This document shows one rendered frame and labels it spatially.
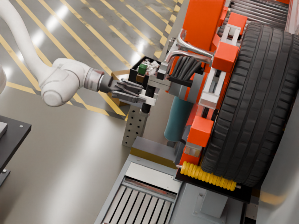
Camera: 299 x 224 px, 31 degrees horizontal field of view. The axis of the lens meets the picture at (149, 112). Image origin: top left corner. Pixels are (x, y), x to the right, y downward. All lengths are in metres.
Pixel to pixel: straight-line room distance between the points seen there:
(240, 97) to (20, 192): 1.36
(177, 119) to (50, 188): 0.81
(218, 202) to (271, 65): 0.81
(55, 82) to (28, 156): 1.09
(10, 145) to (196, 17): 1.08
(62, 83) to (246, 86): 0.68
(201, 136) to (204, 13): 0.82
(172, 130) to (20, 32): 0.85
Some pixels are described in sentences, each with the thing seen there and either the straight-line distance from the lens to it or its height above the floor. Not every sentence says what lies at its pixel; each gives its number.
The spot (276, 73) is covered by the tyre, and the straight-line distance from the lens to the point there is 2.04.
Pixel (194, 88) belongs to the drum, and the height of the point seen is 0.88.
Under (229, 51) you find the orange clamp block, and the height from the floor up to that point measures 1.15.
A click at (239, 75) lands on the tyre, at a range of 2.01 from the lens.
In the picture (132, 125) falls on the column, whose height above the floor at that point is 0.16.
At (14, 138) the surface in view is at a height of 0.30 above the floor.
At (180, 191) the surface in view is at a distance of 2.85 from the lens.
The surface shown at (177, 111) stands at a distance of 2.49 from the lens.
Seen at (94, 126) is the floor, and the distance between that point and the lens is 3.40.
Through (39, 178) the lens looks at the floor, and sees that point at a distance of 2.97.
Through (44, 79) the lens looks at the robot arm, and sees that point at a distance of 2.09.
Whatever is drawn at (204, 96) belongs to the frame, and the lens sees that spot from 2.04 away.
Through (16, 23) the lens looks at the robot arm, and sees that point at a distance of 2.22.
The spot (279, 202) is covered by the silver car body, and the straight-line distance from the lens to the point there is 1.59.
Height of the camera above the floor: 1.98
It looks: 33 degrees down
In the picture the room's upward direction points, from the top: 14 degrees clockwise
